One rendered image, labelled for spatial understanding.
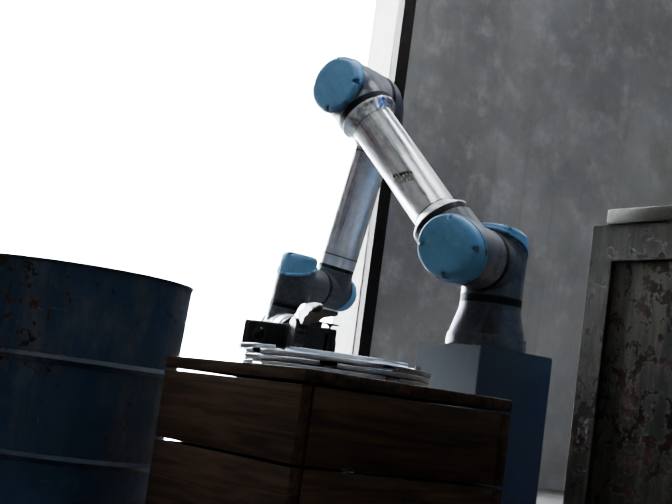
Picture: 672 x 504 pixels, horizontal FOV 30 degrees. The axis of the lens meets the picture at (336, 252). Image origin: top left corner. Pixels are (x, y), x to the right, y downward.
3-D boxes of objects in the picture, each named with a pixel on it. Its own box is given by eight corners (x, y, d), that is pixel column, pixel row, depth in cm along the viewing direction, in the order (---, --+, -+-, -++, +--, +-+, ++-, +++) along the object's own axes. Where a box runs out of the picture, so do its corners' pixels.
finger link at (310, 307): (346, 295, 220) (330, 319, 228) (314, 290, 219) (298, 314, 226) (347, 311, 219) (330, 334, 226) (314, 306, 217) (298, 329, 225)
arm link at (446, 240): (522, 263, 229) (377, 61, 254) (486, 248, 216) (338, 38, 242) (474, 304, 233) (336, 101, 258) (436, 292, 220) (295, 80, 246)
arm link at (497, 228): (533, 304, 239) (541, 235, 241) (503, 294, 228) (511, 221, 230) (477, 300, 246) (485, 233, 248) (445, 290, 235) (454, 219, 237)
